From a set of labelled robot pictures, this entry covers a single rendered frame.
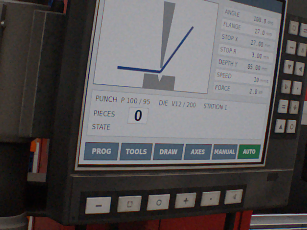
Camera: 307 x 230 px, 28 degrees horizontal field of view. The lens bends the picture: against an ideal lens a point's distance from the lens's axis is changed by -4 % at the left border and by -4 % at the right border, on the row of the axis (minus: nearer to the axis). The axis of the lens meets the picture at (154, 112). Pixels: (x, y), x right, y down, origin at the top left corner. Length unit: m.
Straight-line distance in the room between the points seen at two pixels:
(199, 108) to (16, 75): 0.26
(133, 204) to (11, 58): 0.25
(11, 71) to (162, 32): 0.21
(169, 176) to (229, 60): 0.19
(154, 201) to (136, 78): 0.17
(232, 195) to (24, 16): 0.41
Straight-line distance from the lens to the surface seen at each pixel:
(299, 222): 2.11
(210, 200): 0.93
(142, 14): 0.80
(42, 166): 1.97
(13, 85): 0.84
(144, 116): 0.82
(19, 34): 0.83
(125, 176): 0.82
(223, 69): 0.91
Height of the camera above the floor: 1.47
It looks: 5 degrees down
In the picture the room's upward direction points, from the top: 8 degrees clockwise
